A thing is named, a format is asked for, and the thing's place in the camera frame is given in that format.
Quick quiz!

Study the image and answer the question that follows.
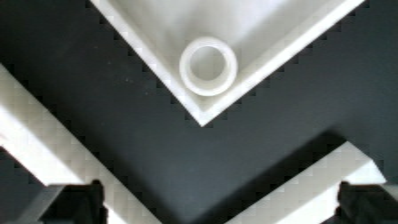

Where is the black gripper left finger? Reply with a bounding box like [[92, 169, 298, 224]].
[[15, 179, 109, 224]]

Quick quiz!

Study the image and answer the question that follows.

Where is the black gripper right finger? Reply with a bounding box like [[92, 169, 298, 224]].
[[337, 182, 398, 224]]

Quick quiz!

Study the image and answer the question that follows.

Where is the white square table top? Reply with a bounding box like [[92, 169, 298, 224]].
[[88, 0, 363, 124]]

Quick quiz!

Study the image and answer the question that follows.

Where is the white obstacle fence wall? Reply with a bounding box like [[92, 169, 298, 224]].
[[0, 65, 385, 224]]

